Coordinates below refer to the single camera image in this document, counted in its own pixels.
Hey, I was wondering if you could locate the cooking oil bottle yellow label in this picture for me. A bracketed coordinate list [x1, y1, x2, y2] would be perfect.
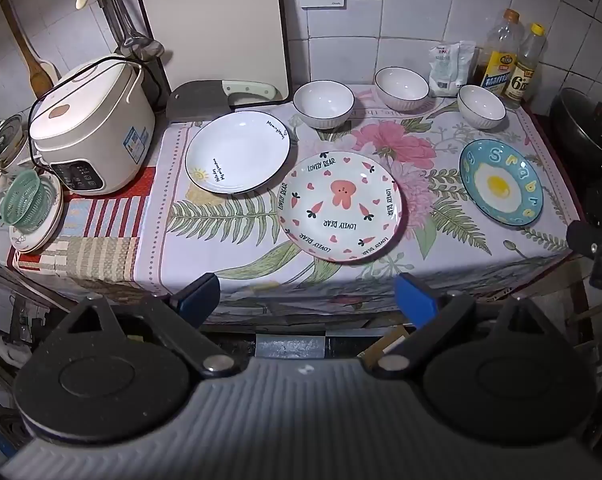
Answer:
[473, 8, 522, 96]

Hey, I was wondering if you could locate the white ribbed bowl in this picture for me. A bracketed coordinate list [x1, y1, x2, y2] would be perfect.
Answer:
[457, 85, 506, 130]
[293, 80, 356, 130]
[374, 66, 430, 112]

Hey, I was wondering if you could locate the pink rabbit print plate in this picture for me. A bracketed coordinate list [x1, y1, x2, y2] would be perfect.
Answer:
[277, 151, 408, 263]

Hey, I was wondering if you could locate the green plastic colander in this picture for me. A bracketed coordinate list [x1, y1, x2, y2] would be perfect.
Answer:
[1, 169, 47, 233]

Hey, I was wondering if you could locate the black wok with lid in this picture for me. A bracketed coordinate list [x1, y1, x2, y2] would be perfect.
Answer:
[548, 87, 602, 231]

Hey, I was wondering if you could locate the grey cleaver white handle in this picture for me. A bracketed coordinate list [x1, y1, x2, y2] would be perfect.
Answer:
[166, 80, 278, 123]

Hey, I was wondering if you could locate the metal ladle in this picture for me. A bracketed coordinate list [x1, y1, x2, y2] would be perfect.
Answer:
[86, 0, 167, 58]

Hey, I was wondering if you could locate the beige electric rice cooker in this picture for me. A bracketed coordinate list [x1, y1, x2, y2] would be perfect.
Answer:
[28, 55, 157, 196]

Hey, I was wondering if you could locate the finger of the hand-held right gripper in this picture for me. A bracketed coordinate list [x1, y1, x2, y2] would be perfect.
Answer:
[566, 219, 602, 303]

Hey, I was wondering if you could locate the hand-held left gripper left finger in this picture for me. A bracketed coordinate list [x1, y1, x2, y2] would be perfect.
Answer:
[64, 272, 237, 379]

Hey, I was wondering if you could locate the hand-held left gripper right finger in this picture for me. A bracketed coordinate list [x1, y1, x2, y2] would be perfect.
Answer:
[368, 272, 544, 381]

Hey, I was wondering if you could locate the striped red beige cloth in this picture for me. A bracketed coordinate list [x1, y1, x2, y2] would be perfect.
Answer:
[11, 165, 157, 286]

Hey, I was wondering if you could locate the white plate black rim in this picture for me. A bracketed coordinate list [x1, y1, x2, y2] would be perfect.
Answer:
[184, 111, 292, 196]

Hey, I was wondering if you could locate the wooden spatula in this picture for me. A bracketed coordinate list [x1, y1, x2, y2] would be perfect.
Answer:
[0, 0, 57, 98]

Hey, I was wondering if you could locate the white cutting board black rim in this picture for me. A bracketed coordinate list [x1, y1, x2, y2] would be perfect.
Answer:
[134, 0, 292, 103]

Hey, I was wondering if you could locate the clear vinegar bottle yellow cap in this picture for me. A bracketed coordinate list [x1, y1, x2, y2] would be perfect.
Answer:
[503, 22, 546, 109]

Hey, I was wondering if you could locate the white seasoning packet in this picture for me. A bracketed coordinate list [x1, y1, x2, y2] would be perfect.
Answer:
[456, 40, 479, 88]
[428, 45, 464, 97]

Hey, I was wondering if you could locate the glass pot lid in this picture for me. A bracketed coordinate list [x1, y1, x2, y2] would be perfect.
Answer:
[0, 114, 24, 166]

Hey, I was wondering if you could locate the floral tablecloth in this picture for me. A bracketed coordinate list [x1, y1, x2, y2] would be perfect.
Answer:
[146, 85, 582, 326]

